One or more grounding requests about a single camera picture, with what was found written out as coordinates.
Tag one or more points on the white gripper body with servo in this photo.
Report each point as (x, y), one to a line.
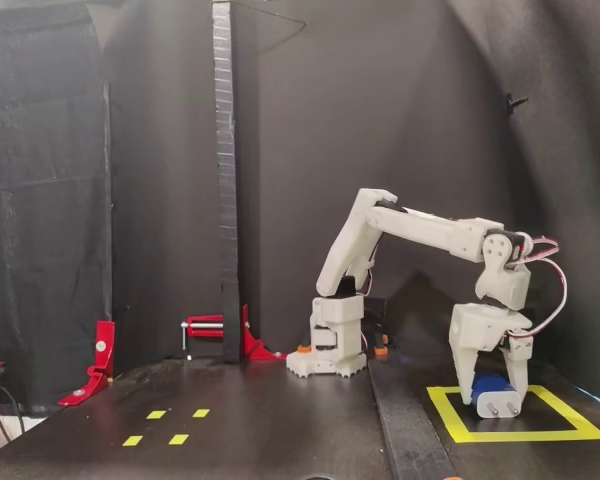
(476, 331)

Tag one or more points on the white pivoting gripper finger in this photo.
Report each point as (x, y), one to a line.
(520, 365)

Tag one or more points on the white fixed gripper finger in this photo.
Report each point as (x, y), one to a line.
(467, 370)

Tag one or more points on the blue and white charger block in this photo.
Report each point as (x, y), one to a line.
(495, 405)

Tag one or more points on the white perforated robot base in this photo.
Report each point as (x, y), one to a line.
(300, 365)

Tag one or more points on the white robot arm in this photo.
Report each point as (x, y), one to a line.
(420, 232)

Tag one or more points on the yellow tape square outline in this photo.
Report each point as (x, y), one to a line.
(530, 436)

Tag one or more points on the black flat strip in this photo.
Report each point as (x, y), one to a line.
(405, 430)

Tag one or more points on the orange and black spring clamp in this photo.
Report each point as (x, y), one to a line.
(304, 349)
(381, 346)

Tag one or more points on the black clip on curtain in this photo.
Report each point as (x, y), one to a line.
(514, 101)

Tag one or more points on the red screw clamp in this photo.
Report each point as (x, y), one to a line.
(205, 320)

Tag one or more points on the red metal corner bracket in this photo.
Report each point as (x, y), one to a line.
(104, 345)
(250, 342)

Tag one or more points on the black foam board post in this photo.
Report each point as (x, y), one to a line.
(227, 150)

